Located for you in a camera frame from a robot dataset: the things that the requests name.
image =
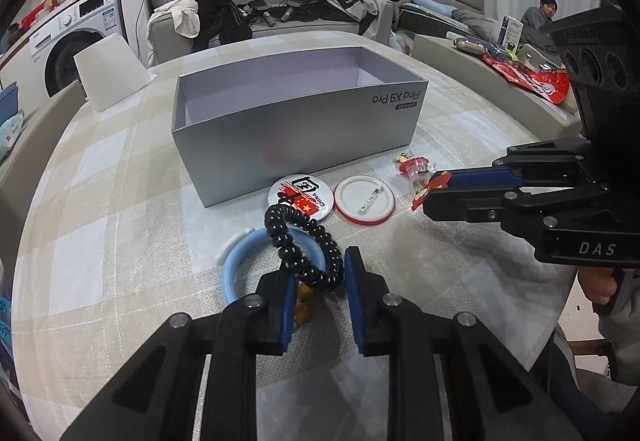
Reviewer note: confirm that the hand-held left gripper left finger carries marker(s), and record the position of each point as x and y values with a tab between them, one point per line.
285	316

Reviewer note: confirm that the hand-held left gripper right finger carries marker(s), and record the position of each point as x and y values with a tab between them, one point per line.
355	301

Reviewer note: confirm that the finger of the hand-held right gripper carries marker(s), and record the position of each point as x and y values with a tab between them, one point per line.
480	177
465	207

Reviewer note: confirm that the orange charm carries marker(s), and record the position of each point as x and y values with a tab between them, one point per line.
302	306

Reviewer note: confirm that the red yellow figure charm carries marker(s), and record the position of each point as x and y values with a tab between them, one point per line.
432	183

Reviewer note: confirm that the light blue bangle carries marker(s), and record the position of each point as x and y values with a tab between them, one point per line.
231	271

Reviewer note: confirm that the small yellow green charm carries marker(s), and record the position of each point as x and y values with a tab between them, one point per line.
402	155

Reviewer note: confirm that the red rimmed pin badge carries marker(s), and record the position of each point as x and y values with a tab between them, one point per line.
360	203

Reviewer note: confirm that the printed white pin badge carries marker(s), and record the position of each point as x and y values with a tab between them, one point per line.
305	193

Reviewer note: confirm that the grey cardboard box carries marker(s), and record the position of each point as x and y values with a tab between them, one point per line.
300	136

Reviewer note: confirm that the person's right hand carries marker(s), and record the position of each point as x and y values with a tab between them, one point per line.
595	286

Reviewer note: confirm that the red plastic bag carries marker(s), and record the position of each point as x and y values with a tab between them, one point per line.
545	86

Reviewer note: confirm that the blue white standing card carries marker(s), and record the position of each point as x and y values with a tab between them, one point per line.
510	31

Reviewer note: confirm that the grey blanket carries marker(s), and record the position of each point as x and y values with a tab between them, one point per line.
475	23

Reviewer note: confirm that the checked beige tablecloth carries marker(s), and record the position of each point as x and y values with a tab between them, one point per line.
150	221

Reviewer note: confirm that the light blue pillow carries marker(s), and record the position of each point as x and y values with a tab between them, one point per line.
432	5

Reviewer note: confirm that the white grey jacket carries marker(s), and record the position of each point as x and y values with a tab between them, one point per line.
367	6

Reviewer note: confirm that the beige sofa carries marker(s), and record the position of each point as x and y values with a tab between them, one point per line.
280	28

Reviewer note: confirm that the black square device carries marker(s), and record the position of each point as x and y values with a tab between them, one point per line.
257	4

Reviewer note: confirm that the white tissue roll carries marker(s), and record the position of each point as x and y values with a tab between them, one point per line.
112	71

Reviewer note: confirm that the black striped garment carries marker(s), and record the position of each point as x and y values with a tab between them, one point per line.
220	16

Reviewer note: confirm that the white garment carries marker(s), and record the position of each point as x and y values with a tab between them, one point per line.
185	18

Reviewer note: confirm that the wet wipes pack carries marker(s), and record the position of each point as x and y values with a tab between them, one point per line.
10	133

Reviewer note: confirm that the blue basin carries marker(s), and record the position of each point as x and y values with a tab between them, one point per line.
9	101

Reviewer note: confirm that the white washing machine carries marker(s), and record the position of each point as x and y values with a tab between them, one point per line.
85	16

